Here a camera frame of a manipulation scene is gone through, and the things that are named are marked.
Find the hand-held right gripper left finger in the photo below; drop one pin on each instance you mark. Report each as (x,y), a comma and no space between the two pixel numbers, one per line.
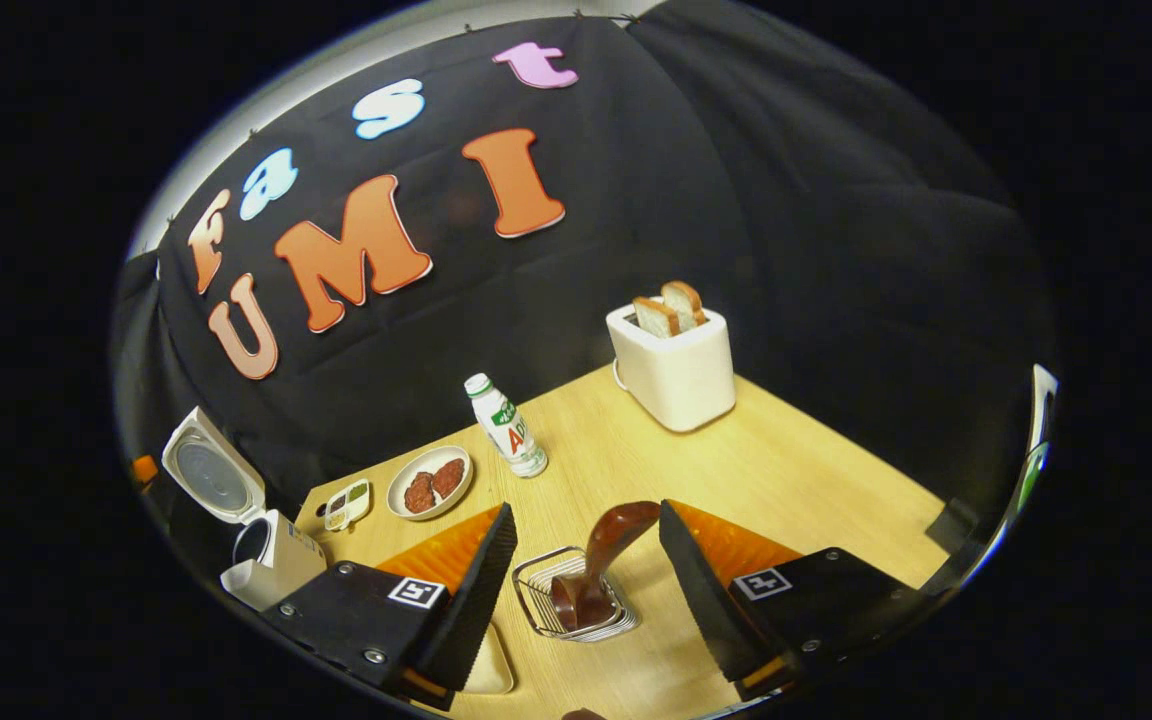
(466,610)

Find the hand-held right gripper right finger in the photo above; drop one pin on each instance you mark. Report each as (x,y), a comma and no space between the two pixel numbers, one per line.
(706,600)

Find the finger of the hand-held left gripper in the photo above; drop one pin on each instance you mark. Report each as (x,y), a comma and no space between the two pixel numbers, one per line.
(144,470)

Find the tray of rice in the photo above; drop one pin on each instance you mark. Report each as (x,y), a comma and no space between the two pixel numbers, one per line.
(491,660)

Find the brown wooden spoon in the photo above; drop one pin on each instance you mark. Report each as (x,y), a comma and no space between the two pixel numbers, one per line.
(606,545)

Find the white rice cooker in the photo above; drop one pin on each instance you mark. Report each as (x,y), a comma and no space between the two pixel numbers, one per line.
(281,560)

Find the red meat slice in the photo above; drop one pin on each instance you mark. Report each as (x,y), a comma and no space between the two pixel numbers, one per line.
(420,493)
(448,478)

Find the white round plate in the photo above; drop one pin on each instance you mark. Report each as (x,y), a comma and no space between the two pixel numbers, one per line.
(401,480)

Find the white divided condiment dish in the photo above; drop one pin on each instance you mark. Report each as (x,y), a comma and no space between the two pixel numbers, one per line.
(348,505)

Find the white drink bottle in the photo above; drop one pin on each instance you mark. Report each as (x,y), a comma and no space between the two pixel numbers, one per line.
(508,430)

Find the white toaster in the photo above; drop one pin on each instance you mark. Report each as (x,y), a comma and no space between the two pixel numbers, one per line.
(676,380)

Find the toast bread slice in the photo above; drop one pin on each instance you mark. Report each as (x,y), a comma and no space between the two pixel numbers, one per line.
(684,303)
(656,318)

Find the black backdrop cloth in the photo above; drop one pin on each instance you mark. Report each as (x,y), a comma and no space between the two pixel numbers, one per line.
(786,200)

